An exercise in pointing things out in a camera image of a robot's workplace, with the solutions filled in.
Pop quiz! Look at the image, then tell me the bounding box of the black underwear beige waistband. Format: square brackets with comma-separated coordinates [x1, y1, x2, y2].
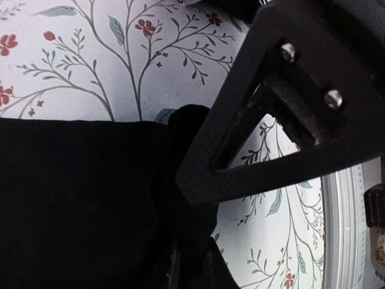
[1, 105, 237, 288]

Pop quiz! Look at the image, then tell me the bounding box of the floral patterned table mat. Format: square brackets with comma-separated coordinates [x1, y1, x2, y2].
[1, 1, 325, 288]

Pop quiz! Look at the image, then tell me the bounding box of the aluminium front rail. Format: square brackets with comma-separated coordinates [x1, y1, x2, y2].
[321, 164, 366, 289]

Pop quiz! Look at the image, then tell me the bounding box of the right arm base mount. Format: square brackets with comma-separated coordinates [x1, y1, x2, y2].
[364, 184, 384, 281]

